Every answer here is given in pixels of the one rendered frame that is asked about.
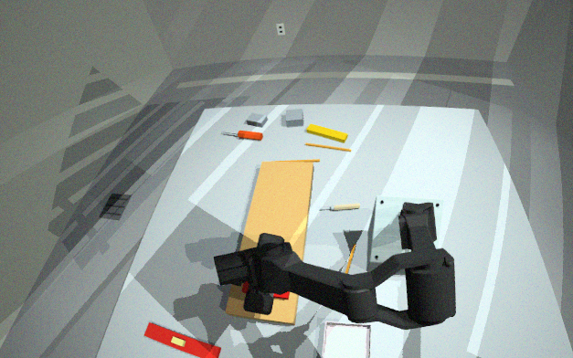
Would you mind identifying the tan rectangular floor panel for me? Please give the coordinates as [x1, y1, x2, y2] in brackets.
[225, 162, 313, 325]

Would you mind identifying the orange-handled awl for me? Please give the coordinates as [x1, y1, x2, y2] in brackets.
[225, 131, 262, 140]

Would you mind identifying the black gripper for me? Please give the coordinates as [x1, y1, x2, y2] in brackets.
[243, 233, 285, 315]

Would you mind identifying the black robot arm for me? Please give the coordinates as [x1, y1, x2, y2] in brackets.
[214, 202, 456, 330]

